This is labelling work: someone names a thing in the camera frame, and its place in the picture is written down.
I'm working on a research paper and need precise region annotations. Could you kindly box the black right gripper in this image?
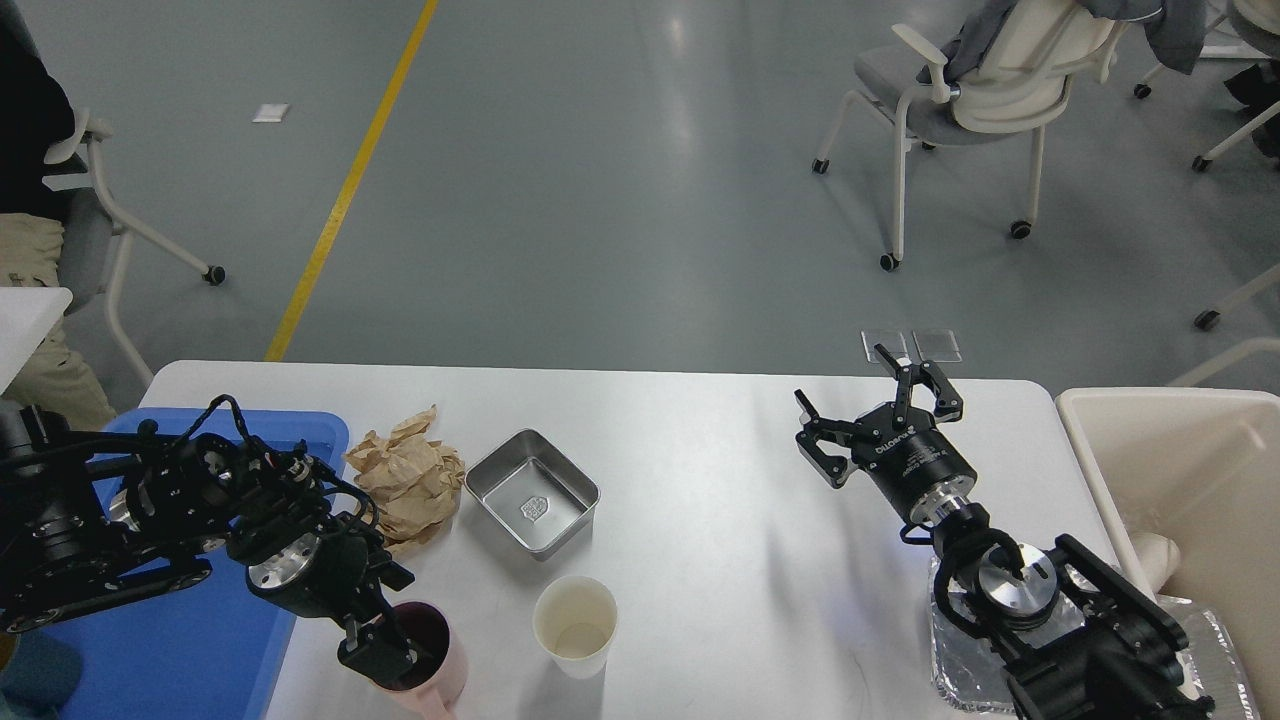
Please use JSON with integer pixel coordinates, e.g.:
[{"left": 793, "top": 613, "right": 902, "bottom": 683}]
[{"left": 794, "top": 345, "right": 977, "bottom": 525}]

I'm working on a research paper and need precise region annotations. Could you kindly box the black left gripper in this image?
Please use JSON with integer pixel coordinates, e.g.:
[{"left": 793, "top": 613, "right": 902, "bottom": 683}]
[{"left": 246, "top": 530, "right": 442, "bottom": 689}]

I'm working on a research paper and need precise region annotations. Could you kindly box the pink plastic mug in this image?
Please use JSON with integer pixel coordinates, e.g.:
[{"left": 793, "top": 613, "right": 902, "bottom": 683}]
[{"left": 371, "top": 601, "right": 468, "bottom": 719}]

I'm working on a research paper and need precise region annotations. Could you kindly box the square stainless steel tray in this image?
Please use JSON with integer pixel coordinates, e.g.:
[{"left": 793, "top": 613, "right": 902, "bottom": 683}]
[{"left": 465, "top": 428, "right": 602, "bottom": 561}]

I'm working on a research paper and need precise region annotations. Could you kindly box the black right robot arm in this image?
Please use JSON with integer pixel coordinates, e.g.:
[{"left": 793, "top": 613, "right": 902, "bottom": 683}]
[{"left": 794, "top": 345, "right": 1216, "bottom": 719}]

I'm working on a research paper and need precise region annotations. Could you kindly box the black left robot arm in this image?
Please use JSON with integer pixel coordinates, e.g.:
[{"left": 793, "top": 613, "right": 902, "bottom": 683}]
[{"left": 1, "top": 395, "right": 449, "bottom": 691}]

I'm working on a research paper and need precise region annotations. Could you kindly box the crumpled brown paper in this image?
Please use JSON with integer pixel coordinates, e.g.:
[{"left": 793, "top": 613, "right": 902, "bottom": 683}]
[{"left": 344, "top": 405, "right": 466, "bottom": 559}]

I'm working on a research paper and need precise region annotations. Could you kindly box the white paper cup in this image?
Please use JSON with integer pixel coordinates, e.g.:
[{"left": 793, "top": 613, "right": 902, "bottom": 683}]
[{"left": 532, "top": 577, "right": 620, "bottom": 679}]

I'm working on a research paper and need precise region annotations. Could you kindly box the blue plastic tray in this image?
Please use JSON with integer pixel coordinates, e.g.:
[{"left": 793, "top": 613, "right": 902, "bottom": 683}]
[{"left": 12, "top": 407, "right": 349, "bottom": 719}]

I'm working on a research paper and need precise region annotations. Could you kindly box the aluminium foil tray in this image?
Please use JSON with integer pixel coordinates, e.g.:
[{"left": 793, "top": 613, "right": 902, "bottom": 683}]
[{"left": 929, "top": 594, "right": 1262, "bottom": 719}]

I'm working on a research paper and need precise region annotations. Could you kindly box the beige roll in bin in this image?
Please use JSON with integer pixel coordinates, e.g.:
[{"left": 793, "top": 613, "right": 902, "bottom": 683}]
[{"left": 1130, "top": 532, "right": 1181, "bottom": 593}]

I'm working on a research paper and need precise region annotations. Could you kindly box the beige plastic bin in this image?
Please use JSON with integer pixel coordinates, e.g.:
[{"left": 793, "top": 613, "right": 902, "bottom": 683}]
[{"left": 1057, "top": 387, "right": 1279, "bottom": 719}]

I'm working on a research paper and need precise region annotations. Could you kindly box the white chair leg right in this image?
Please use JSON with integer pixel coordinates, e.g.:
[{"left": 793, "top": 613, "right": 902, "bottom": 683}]
[{"left": 1166, "top": 263, "right": 1279, "bottom": 388}]

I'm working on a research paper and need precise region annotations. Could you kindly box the white grey office chair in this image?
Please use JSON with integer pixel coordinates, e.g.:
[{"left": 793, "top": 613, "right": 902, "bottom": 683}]
[{"left": 812, "top": 1, "right": 1126, "bottom": 272}]

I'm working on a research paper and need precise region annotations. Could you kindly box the grey jacket on chair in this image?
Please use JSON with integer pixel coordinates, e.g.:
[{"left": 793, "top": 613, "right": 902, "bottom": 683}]
[{"left": 942, "top": 1, "right": 1207, "bottom": 83}]

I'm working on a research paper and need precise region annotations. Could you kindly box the white side table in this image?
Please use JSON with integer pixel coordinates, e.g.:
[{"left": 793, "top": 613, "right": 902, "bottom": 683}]
[{"left": 1, "top": 287, "right": 73, "bottom": 392}]

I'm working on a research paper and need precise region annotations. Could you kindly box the left white grey chair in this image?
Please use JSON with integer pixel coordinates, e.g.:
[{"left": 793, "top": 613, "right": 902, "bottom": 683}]
[{"left": 44, "top": 108, "right": 227, "bottom": 387}]

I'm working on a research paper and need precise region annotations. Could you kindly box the white chair far right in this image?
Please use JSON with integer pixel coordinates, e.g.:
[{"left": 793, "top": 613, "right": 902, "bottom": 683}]
[{"left": 1133, "top": 1, "right": 1277, "bottom": 173}]

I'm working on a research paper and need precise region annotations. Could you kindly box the seated person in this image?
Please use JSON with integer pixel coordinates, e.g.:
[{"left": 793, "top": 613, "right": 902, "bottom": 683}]
[{"left": 1, "top": 26, "right": 116, "bottom": 430}]

